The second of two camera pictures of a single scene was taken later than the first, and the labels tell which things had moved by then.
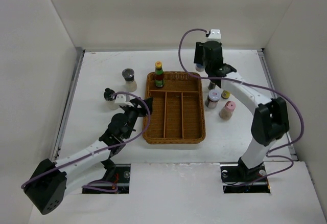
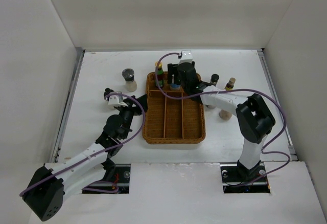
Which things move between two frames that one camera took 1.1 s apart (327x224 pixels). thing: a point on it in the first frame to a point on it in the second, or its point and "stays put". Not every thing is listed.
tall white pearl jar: x=200 y=67 to x=174 y=86
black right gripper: x=199 y=52 to x=172 y=69
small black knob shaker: x=111 y=102 stays put
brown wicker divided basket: x=178 y=115 stays put
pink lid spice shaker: x=226 y=112 stays put
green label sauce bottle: x=159 y=74 stays put
